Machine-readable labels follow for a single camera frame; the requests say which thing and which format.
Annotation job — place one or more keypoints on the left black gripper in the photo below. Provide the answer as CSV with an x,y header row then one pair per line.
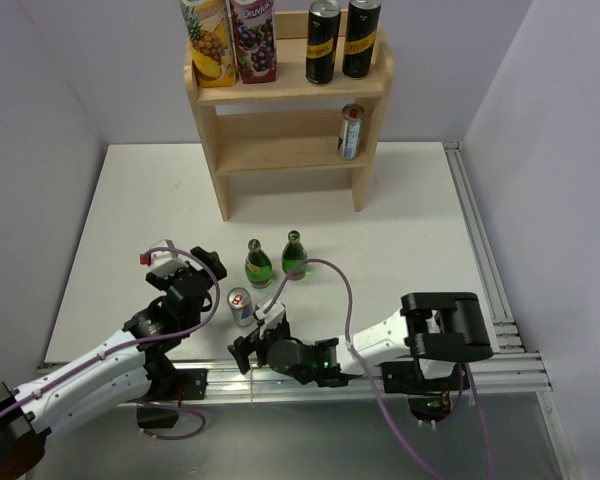
x,y
164,282

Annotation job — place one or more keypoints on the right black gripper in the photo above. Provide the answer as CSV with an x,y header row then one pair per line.
x,y
243,346

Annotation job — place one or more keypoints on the silver blue energy can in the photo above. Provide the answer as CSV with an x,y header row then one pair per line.
x,y
241,306

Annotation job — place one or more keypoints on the black yellow tonic can front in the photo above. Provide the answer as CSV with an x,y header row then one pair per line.
x,y
322,35

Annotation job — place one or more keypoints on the black yellow tonic can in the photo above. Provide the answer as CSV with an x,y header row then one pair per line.
x,y
322,35
362,23

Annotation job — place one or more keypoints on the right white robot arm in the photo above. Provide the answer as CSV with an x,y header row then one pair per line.
x,y
436,330

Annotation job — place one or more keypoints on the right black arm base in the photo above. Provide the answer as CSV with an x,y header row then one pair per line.
x,y
429,400

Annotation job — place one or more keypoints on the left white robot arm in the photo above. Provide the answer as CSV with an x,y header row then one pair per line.
x,y
130,365

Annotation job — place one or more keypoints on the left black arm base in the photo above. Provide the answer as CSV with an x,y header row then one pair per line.
x,y
162,405

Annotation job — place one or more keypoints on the wooden three-tier shelf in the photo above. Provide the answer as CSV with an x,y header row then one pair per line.
x,y
289,124

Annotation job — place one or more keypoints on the left green glass bottle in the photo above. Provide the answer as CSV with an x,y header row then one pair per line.
x,y
258,266

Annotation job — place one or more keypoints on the green glass bottle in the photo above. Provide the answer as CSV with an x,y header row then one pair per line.
x,y
293,254
258,266

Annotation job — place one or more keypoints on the right green glass bottle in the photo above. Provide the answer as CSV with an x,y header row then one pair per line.
x,y
293,254

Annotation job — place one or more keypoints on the pineapple juice carton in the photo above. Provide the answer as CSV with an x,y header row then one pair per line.
x,y
207,25

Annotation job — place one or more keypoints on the grape juice carton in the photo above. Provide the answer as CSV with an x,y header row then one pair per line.
x,y
253,30

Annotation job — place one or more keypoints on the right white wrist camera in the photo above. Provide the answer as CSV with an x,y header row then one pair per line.
x,y
268,314

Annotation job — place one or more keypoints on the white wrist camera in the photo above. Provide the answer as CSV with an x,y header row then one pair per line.
x,y
268,314
163,261

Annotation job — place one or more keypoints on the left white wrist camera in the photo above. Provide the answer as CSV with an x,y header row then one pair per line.
x,y
163,261

